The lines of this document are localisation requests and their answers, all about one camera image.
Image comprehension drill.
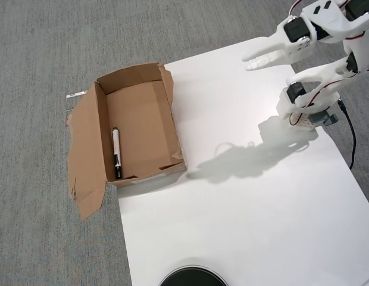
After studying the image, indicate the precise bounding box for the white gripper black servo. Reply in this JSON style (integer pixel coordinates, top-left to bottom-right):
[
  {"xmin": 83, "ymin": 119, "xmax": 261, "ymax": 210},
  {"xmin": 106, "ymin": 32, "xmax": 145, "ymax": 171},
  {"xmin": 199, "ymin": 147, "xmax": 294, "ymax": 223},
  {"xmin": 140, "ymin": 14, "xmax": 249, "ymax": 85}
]
[{"xmin": 241, "ymin": 16, "xmax": 319, "ymax": 72}]

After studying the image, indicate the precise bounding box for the white marker pen black cap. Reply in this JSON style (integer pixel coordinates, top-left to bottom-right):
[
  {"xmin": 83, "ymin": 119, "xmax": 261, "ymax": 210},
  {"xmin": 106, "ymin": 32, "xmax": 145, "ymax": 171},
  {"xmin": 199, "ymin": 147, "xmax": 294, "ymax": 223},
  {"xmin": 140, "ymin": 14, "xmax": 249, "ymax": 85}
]
[{"xmin": 112, "ymin": 127, "xmax": 123, "ymax": 180}]

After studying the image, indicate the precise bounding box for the open brown cardboard box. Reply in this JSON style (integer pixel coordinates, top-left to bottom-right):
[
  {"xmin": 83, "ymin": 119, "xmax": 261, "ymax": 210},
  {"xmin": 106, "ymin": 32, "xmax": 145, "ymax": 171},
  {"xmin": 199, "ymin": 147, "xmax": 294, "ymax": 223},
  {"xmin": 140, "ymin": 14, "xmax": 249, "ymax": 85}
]
[{"xmin": 65, "ymin": 61, "xmax": 188, "ymax": 220}]

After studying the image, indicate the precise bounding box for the grey table clamp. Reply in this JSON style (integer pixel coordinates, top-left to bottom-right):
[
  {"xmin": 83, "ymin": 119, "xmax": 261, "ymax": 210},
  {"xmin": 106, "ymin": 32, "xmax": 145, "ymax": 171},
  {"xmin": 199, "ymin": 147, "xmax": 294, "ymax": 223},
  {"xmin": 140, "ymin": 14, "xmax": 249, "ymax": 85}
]
[{"xmin": 309, "ymin": 110, "xmax": 339, "ymax": 128}]

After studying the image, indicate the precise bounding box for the black round disc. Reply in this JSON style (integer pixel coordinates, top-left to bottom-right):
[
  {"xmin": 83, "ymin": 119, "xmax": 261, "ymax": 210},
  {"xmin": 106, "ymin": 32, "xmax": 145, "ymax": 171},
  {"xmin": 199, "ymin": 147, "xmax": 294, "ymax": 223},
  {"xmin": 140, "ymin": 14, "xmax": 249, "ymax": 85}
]
[{"xmin": 158, "ymin": 265, "xmax": 230, "ymax": 286}]

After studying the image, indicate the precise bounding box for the long red white servo wire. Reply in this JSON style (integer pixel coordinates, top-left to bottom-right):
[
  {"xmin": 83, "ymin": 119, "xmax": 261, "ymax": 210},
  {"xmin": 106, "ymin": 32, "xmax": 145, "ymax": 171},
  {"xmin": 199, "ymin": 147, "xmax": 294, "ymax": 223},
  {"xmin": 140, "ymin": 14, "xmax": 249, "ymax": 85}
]
[{"xmin": 287, "ymin": 0, "xmax": 302, "ymax": 17}]

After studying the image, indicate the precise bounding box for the short red servo wire loop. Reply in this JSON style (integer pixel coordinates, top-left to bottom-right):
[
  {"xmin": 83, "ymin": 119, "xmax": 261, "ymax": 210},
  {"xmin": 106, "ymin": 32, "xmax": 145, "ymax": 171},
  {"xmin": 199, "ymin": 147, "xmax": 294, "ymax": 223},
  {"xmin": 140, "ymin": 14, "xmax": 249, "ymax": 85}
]
[{"xmin": 287, "ymin": 110, "xmax": 303, "ymax": 127}]

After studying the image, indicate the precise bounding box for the black power cable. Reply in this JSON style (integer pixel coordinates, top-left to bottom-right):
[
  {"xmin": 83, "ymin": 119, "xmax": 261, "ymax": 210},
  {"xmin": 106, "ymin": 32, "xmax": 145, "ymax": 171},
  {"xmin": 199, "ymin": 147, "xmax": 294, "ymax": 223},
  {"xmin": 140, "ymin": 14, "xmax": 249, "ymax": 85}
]
[{"xmin": 337, "ymin": 100, "xmax": 358, "ymax": 170}]

